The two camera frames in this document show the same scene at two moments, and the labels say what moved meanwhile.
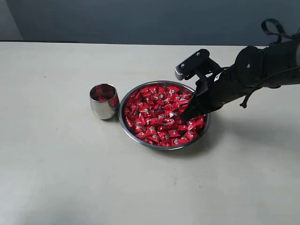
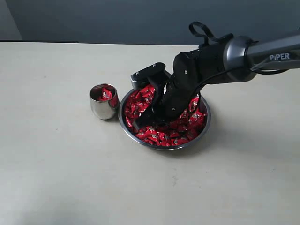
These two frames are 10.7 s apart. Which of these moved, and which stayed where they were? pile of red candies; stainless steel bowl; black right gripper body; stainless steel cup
Moved: black right gripper body
Stayed: stainless steel cup; pile of red candies; stainless steel bowl
